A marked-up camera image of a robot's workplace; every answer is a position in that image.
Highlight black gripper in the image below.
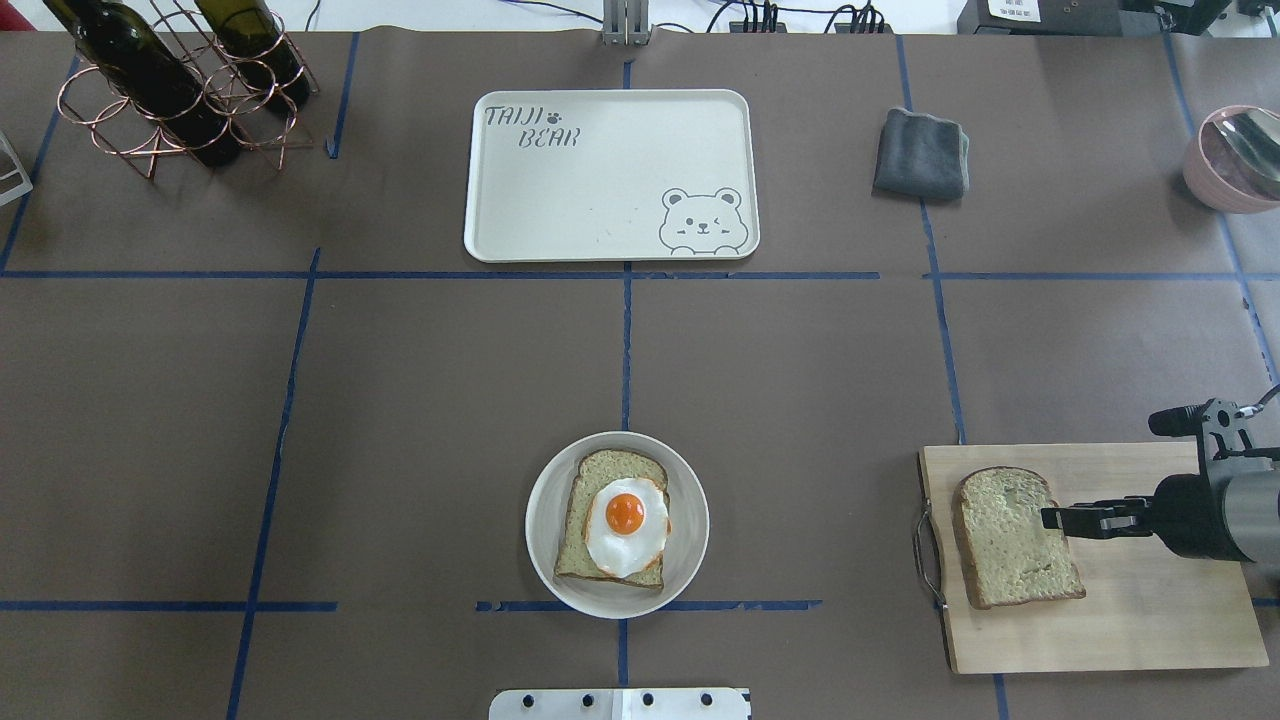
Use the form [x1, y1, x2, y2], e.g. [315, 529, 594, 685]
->
[1039, 474, 1245, 561]

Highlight bread slice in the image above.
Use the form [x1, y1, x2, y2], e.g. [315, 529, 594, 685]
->
[556, 448, 671, 591]
[954, 466, 1087, 610]

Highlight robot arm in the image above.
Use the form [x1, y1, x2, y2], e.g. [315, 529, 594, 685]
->
[1039, 471, 1279, 564]

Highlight cream bear tray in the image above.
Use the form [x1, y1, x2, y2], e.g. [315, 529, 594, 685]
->
[463, 88, 762, 264]

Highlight wooden cutting board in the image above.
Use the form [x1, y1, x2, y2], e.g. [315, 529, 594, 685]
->
[919, 442, 1268, 674]

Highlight pink bowl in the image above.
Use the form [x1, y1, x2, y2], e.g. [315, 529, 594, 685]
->
[1181, 105, 1279, 214]

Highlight grey folded cloth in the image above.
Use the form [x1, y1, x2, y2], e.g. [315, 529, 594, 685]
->
[873, 108, 970, 201]

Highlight fried egg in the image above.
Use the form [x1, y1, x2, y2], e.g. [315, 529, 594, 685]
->
[582, 477, 669, 579]

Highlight black computer box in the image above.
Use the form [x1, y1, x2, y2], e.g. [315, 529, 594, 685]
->
[956, 1, 1231, 37]

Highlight white round plate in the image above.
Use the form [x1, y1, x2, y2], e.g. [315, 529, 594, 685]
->
[525, 430, 710, 620]

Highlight bread slice on plate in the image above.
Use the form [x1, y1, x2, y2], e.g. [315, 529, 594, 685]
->
[556, 448, 671, 591]

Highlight black power strip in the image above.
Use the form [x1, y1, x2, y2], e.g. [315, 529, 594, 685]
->
[707, 1, 893, 35]

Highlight green wine bottle middle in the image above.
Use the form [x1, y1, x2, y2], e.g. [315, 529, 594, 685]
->
[196, 1, 312, 117]

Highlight green wine bottle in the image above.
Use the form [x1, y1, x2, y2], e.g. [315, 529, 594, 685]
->
[196, 1, 312, 117]
[44, 1, 241, 168]

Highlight green wine bottle front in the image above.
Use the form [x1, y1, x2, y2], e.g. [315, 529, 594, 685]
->
[44, 1, 241, 168]

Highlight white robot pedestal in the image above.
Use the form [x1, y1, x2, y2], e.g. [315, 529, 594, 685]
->
[488, 687, 753, 719]

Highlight aluminium frame post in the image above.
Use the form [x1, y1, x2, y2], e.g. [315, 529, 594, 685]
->
[602, 0, 653, 46]

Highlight copper wire bottle rack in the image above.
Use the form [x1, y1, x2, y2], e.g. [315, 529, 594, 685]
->
[47, 1, 317, 179]

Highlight white wire cup rack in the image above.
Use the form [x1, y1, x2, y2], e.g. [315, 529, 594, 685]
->
[0, 132, 35, 208]

